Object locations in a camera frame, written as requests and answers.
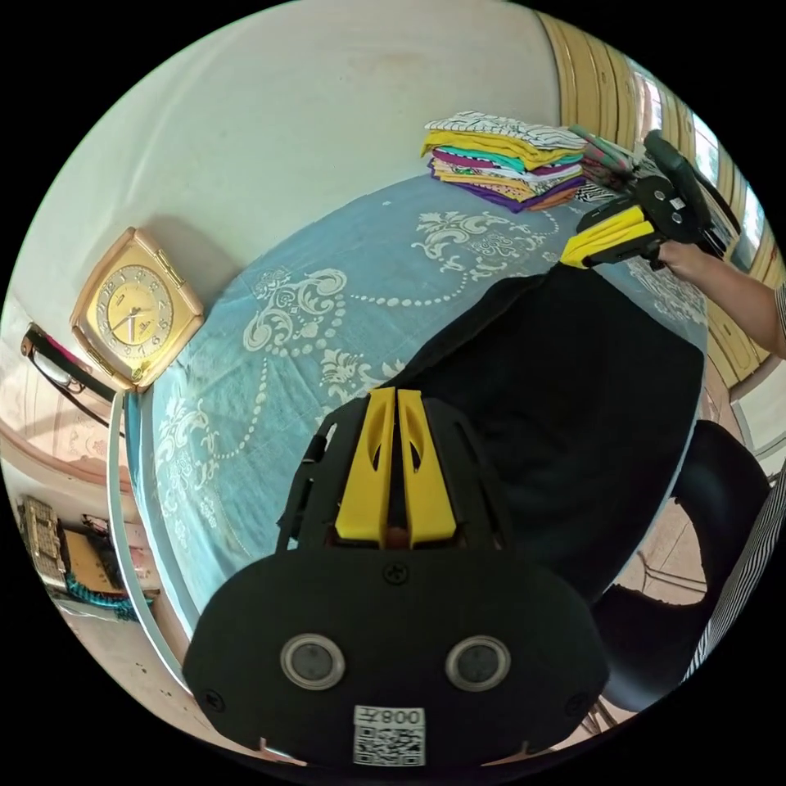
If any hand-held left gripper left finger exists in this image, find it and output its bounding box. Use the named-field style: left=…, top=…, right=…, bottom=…
left=334, top=387, right=396, bottom=540

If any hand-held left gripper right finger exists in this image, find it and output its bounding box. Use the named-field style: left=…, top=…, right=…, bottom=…
left=397, top=389, right=458, bottom=549

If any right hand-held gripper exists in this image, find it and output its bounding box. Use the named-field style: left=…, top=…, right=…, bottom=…
left=559, top=174, right=706, bottom=273

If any black short sleeve shirt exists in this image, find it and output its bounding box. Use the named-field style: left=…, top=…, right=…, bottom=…
left=276, top=264, right=707, bottom=610

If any person's right forearm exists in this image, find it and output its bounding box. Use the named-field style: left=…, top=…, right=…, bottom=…
left=706, top=255, right=786, bottom=359

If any person's right hand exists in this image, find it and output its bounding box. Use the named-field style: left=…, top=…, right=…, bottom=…
left=657, top=240, right=727, bottom=285

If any pile of clothes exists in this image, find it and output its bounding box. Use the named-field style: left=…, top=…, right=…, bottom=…
left=420, top=110, right=641, bottom=215

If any wooden framed window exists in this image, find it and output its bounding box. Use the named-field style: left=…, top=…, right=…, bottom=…
left=632, top=65, right=776, bottom=274

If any bed with blue printed sheet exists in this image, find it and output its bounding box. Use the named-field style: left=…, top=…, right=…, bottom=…
left=107, top=171, right=715, bottom=692

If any black chair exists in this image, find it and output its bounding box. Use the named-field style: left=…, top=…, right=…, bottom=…
left=594, top=419, right=773, bottom=733

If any gold square clock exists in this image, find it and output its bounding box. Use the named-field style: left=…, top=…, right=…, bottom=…
left=69, top=225, right=206, bottom=394

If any cluttered shelf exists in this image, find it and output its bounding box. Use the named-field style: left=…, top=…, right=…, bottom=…
left=15, top=494, right=156, bottom=622

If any person's body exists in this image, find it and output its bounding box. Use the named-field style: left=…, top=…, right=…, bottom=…
left=680, top=285, right=786, bottom=684

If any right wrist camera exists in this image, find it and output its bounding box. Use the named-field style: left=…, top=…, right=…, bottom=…
left=642, top=129, right=742, bottom=256

